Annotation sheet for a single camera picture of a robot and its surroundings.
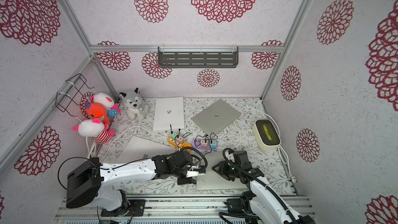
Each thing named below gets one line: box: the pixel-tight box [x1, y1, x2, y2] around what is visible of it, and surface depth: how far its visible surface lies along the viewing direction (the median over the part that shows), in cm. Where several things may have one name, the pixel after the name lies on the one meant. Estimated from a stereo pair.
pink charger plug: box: [176, 135, 184, 144], surface depth 92 cm
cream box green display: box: [252, 118, 282, 152], surface depth 94 cm
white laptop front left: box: [116, 135, 178, 164], surface depth 97 cm
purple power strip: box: [192, 138, 218, 152], surface depth 93 cm
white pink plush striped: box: [72, 118, 115, 145], surface depth 83 cm
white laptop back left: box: [152, 96, 185, 131], surface depth 112 cm
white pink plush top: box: [90, 92, 115, 110], surface depth 97 cm
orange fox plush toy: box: [86, 102, 111, 125], surface depth 90 cm
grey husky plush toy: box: [119, 87, 150, 121], surface depth 98 cm
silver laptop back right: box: [190, 99, 241, 136], surface depth 112 cm
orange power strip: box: [167, 136, 193, 149], surface depth 95 cm
